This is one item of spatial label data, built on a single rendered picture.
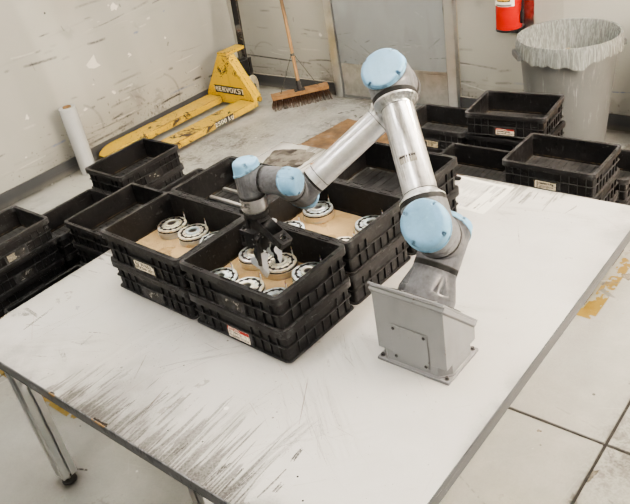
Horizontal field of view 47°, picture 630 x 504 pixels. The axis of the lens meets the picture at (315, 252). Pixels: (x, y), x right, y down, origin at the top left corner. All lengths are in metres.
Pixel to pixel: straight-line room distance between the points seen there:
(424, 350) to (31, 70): 3.99
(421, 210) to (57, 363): 1.20
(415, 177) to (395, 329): 0.39
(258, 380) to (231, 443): 0.22
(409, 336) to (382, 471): 0.35
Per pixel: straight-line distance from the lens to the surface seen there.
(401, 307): 1.82
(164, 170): 3.86
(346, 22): 5.58
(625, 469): 2.68
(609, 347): 3.12
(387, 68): 1.87
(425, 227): 1.71
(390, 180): 2.58
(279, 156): 3.20
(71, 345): 2.38
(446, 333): 1.81
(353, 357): 2.01
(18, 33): 5.29
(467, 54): 5.13
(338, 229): 2.32
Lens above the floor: 2.00
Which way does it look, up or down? 32 degrees down
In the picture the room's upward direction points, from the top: 10 degrees counter-clockwise
